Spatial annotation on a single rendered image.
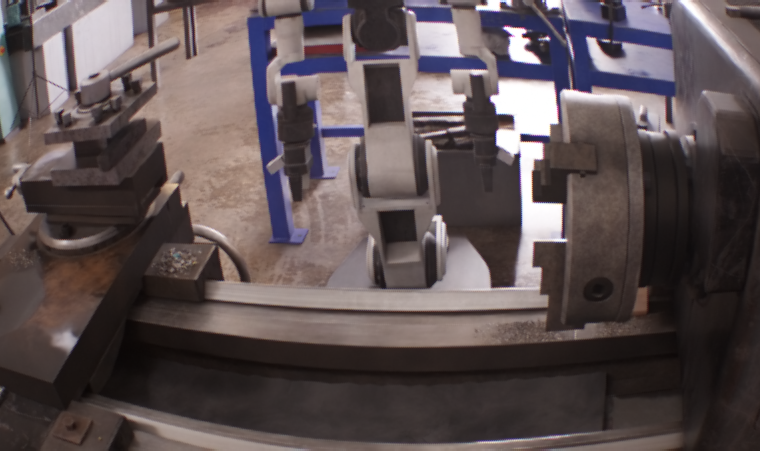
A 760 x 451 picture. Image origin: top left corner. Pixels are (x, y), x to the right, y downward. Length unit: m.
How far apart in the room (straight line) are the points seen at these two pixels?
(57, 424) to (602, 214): 0.71
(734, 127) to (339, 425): 0.78
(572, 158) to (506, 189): 2.22
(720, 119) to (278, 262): 2.48
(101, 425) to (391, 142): 1.24
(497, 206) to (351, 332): 1.88
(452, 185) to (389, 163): 0.98
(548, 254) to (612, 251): 0.14
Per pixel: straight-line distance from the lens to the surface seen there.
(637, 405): 1.16
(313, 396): 1.22
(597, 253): 0.76
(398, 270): 2.25
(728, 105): 0.64
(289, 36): 2.04
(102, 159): 1.17
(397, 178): 2.01
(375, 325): 1.16
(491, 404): 1.15
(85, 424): 1.00
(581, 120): 0.78
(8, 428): 1.05
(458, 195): 2.98
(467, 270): 2.48
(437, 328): 1.14
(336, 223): 3.13
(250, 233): 3.15
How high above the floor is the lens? 1.51
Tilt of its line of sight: 29 degrees down
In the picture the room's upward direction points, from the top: 7 degrees counter-clockwise
